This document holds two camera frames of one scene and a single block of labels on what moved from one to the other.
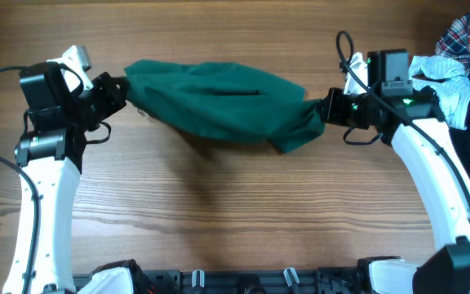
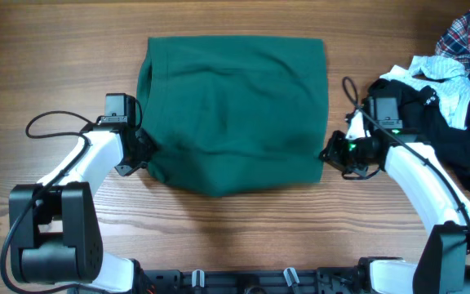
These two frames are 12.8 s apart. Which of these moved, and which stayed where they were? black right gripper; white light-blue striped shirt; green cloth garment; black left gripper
Moved: green cloth garment; black left gripper; black right gripper
Stayed: white light-blue striped shirt
